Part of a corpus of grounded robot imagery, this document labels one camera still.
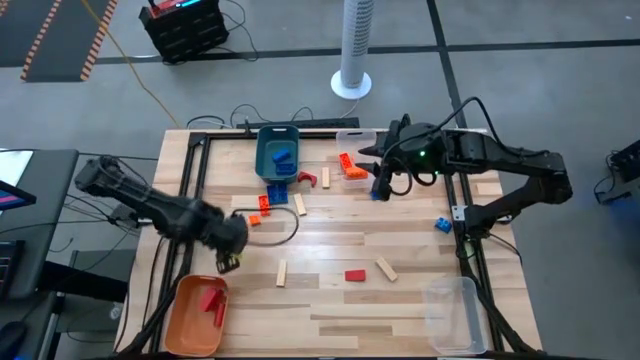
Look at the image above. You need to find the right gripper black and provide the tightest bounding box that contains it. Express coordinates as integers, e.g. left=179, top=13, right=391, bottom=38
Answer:
left=354, top=119, right=446, bottom=201

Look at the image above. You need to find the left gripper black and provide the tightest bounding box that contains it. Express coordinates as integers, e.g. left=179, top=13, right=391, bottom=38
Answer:
left=202, top=204, right=250, bottom=275

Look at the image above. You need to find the large blue studded brick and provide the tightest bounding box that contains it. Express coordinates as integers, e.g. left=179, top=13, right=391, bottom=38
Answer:
left=266, top=183, right=289, bottom=206

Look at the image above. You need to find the clear labelled plastic bin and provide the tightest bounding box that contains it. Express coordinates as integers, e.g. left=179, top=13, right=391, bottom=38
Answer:
left=335, top=128, right=384, bottom=189

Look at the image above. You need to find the black power strip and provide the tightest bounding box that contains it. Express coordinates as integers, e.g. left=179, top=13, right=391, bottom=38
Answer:
left=236, top=117, right=361, bottom=130

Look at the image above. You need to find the orange plastic bin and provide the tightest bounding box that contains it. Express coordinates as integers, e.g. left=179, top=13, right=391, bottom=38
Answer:
left=164, top=274, right=232, bottom=358

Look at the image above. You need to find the teal plastic bin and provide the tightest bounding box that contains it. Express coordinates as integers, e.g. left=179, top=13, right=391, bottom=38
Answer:
left=254, top=124, right=302, bottom=184

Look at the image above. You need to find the white tower fan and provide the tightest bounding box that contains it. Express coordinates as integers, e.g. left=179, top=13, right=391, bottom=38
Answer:
left=330, top=0, right=373, bottom=101

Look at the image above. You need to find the dark side desk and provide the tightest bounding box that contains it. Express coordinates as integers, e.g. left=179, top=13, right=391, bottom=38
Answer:
left=0, top=148, right=80, bottom=301

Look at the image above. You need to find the backlit keyboard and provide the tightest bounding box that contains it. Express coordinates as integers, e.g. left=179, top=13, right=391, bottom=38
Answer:
left=0, top=239, right=26, bottom=300

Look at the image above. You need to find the black equipment crate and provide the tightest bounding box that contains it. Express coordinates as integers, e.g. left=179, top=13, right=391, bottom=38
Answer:
left=138, top=0, right=231, bottom=65

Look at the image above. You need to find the lit tablet screen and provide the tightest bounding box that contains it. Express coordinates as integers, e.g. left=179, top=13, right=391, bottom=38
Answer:
left=0, top=179, right=37, bottom=211

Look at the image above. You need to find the white paper sheet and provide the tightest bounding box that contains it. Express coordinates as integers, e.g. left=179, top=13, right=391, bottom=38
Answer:
left=0, top=149, right=34, bottom=187

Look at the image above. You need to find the black equipment cart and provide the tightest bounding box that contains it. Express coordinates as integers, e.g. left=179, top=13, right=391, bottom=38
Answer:
left=594, top=139, right=640, bottom=206

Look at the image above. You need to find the red electronic device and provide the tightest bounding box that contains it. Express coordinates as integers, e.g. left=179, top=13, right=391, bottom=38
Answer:
left=148, top=0, right=205, bottom=18

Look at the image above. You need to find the hazard striped floor mat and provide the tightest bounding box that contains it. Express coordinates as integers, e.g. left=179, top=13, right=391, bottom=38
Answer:
left=0, top=0, right=120, bottom=84

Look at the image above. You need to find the black table frame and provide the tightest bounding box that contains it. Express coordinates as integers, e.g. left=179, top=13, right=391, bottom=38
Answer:
left=147, top=128, right=506, bottom=354

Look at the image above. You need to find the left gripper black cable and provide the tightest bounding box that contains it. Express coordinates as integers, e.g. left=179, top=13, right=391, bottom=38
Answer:
left=230, top=206, right=301, bottom=248

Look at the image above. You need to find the yellow hanging cord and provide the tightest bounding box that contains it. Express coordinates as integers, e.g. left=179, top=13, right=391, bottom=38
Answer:
left=81, top=0, right=180, bottom=127

